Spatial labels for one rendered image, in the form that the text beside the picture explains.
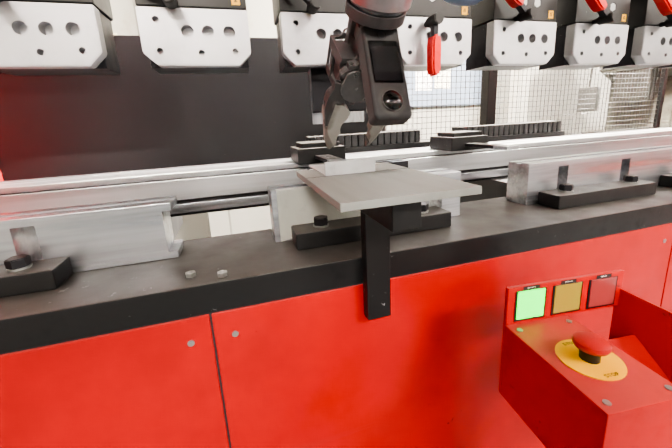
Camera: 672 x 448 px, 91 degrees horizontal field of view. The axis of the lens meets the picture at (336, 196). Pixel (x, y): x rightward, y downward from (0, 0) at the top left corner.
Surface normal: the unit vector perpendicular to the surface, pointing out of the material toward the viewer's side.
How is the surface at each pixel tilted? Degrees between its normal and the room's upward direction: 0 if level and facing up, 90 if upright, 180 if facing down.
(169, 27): 90
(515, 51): 90
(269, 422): 90
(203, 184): 90
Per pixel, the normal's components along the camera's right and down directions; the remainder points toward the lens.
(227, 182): 0.29, 0.20
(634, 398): -0.05, -0.97
